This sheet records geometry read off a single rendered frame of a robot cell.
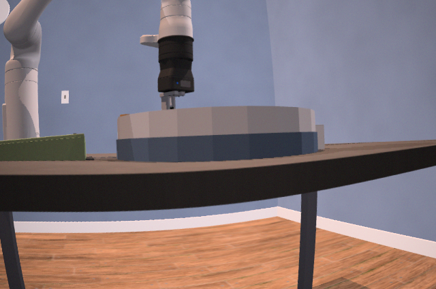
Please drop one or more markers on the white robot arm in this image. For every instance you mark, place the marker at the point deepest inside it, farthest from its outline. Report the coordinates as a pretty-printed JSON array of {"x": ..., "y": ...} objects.
[{"x": 24, "y": 32}]

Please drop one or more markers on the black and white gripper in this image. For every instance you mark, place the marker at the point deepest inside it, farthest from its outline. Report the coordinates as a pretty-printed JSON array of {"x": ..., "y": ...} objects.
[{"x": 175, "y": 44}]

